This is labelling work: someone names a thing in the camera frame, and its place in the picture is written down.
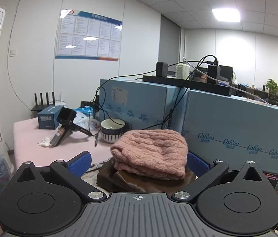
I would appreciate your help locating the white striped bowl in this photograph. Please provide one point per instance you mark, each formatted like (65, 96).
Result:
(112, 134)

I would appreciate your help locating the pink knit sweater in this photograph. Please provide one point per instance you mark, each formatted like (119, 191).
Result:
(151, 150)

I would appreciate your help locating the potted green plant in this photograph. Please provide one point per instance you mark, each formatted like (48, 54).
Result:
(272, 85)

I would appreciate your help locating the ceiling light panel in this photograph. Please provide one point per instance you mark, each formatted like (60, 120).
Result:
(226, 14)

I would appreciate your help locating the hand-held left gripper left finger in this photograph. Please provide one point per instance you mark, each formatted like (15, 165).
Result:
(81, 164)

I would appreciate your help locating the small dark blue box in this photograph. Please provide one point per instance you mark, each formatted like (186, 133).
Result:
(47, 121)

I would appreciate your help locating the background office desk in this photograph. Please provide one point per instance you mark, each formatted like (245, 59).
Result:
(259, 93)

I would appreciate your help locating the crumpled white tissue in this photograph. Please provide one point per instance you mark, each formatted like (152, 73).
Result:
(44, 142)

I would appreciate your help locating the light blue cardboard box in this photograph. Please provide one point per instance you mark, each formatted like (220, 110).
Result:
(240, 123)
(141, 103)

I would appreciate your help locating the black monitor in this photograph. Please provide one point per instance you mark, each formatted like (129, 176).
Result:
(226, 71)

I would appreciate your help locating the long black bar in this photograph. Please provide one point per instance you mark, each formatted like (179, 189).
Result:
(178, 81)

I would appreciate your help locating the white plastic bag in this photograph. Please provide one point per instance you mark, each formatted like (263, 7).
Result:
(82, 122)

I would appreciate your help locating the pink table cover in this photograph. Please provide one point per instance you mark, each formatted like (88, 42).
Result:
(30, 148)

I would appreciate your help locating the white light switch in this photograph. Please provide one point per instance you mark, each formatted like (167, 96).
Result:
(12, 52)

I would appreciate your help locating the black cube device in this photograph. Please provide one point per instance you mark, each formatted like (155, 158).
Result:
(213, 74)
(162, 69)

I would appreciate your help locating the brown folded cloth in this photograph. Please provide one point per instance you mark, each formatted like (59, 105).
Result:
(134, 184)

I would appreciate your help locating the black router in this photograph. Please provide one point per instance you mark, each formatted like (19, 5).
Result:
(36, 108)

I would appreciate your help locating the white plastic container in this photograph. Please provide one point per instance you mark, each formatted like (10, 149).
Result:
(182, 71)

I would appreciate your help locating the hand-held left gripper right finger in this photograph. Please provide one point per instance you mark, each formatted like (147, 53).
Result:
(198, 165)

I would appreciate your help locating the wall poster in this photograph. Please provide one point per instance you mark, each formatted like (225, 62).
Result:
(89, 34)

